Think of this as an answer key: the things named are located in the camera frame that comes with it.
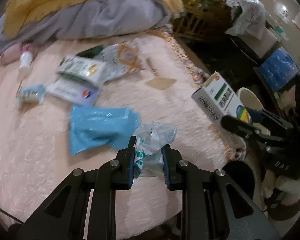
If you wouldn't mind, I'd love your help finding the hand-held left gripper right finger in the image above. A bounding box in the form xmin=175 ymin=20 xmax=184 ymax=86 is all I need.
xmin=161 ymin=144 xmax=283 ymax=240

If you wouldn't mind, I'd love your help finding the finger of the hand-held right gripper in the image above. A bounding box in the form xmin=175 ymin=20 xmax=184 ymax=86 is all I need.
xmin=220 ymin=115 xmax=268 ymax=143
xmin=246 ymin=108 xmax=293 ymax=133

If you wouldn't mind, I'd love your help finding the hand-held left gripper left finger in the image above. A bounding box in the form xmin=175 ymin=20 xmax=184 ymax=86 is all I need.
xmin=16 ymin=135 xmax=137 ymax=240

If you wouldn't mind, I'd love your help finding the white plastic bucket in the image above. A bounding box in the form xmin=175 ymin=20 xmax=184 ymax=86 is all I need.
xmin=236 ymin=87 xmax=272 ymax=137

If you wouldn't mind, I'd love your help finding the wrapper green print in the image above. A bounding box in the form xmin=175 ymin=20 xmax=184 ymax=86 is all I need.
xmin=133 ymin=121 xmax=177 ymax=179

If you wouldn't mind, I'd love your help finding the white green medicine box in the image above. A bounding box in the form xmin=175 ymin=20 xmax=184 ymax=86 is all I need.
xmin=191 ymin=71 xmax=253 ymax=125

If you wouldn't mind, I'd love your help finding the white orange snack bag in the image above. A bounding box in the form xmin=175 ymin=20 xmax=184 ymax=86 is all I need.
xmin=97 ymin=41 xmax=147 ymax=82

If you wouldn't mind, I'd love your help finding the blue plastic bag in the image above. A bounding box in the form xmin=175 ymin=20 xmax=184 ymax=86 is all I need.
xmin=69 ymin=106 xmax=140 ymax=155

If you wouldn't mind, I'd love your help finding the blue drawer unit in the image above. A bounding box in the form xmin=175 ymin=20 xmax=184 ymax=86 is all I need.
xmin=257 ymin=47 xmax=299 ymax=93

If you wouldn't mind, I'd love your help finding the dark wooden table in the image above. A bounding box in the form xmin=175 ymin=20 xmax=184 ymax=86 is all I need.
xmin=227 ymin=35 xmax=290 ymax=105

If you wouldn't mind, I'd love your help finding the teal white package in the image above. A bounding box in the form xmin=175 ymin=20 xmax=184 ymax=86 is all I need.
xmin=272 ymin=25 xmax=289 ymax=40

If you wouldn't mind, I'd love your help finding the white flat packet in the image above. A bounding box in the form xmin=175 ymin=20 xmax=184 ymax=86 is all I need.
xmin=46 ymin=78 xmax=100 ymax=106

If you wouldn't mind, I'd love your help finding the white printed plastic bag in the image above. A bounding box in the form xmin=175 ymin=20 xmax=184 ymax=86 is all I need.
xmin=225 ymin=0 xmax=267 ymax=39

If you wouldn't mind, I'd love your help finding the green white carton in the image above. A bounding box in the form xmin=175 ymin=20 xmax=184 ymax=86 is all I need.
xmin=56 ymin=56 xmax=108 ymax=88

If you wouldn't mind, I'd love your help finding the dark green packet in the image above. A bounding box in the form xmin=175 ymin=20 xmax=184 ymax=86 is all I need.
xmin=76 ymin=45 xmax=104 ymax=58

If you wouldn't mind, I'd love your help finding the wooden crib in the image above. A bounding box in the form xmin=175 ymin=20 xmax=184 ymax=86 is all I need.
xmin=172 ymin=0 xmax=235 ymax=43

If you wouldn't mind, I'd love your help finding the blue white plastic packet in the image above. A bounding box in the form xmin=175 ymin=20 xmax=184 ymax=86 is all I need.
xmin=16 ymin=84 xmax=46 ymax=107

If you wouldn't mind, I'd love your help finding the grey blanket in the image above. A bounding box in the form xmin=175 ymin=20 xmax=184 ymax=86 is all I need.
xmin=0 ymin=0 xmax=173 ymax=53

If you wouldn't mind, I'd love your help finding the white plastic bottle pink label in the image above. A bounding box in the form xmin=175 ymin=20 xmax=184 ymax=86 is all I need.
xmin=18 ymin=44 xmax=33 ymax=71

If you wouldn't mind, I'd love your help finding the pink thermos bottle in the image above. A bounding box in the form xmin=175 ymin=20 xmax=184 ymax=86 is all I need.
xmin=0 ymin=44 xmax=23 ymax=64

